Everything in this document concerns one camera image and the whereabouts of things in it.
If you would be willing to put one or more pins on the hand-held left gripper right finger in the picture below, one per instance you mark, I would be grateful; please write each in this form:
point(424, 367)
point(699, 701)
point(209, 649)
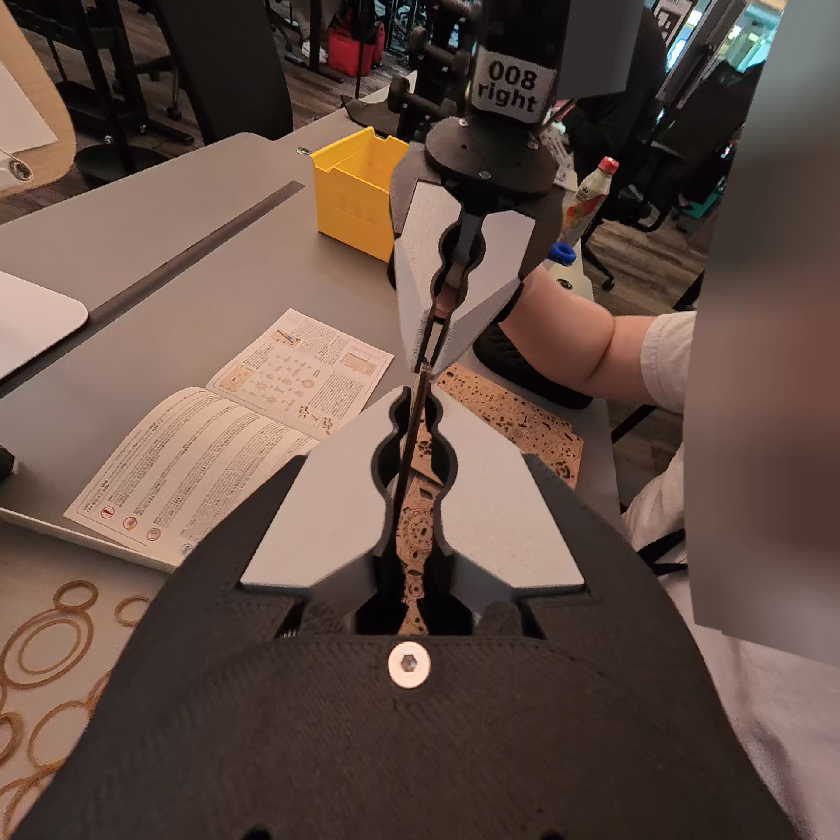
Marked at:
point(505, 525)

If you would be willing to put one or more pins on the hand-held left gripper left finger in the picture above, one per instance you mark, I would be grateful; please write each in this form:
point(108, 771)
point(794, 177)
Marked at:
point(321, 518)

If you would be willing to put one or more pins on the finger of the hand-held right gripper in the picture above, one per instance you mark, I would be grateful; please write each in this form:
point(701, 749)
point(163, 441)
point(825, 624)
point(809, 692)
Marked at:
point(417, 249)
point(502, 262)

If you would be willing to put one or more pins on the thin wooden model sheet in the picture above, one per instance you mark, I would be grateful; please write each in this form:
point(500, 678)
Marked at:
point(407, 453)

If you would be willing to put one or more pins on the person's right forearm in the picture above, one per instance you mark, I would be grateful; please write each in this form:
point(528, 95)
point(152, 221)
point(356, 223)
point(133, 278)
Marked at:
point(577, 334)

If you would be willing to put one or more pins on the laser-cut wooden parts sheet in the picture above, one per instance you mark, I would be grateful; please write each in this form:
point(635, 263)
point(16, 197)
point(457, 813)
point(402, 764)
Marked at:
point(525, 426)

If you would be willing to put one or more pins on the person's right hand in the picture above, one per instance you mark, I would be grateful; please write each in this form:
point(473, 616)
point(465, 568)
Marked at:
point(535, 292)

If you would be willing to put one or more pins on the yellow plastic bin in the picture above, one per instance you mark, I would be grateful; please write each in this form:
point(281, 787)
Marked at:
point(348, 203)

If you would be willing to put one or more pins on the black padded wrist rest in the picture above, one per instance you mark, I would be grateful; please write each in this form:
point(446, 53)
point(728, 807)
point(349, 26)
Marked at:
point(502, 361)

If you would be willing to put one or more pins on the juice bottle with red cap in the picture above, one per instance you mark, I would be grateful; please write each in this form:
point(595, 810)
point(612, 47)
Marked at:
point(587, 197)

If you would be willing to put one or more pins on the black flat plate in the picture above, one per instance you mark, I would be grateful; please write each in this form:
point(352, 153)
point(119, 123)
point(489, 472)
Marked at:
point(367, 111)

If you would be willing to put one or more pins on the open instruction booklet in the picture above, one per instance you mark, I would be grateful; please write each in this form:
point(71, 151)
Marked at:
point(197, 459)

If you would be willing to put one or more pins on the red bag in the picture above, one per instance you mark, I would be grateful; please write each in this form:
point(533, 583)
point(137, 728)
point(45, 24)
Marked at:
point(354, 52)

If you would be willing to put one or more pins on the wooden rings in tray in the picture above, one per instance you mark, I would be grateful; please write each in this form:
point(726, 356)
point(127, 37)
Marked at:
point(46, 649)

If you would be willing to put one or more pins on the black round stand base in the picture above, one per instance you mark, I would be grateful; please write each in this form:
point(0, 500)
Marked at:
point(121, 164)

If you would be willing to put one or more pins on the black box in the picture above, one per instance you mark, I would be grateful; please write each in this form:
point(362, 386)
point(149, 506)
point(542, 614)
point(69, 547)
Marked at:
point(5, 463)

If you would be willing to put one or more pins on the white rounded board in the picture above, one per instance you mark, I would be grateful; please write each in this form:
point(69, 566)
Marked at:
point(33, 321)

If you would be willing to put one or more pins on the beige rounded board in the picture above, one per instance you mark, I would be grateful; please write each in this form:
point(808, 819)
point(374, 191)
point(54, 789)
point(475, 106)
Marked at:
point(62, 151)

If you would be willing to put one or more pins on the black metal rack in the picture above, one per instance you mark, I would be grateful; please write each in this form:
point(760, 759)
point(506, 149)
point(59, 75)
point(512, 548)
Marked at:
point(95, 65)

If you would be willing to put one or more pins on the white paper sheet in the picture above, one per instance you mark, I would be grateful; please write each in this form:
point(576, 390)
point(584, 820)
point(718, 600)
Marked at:
point(23, 111)

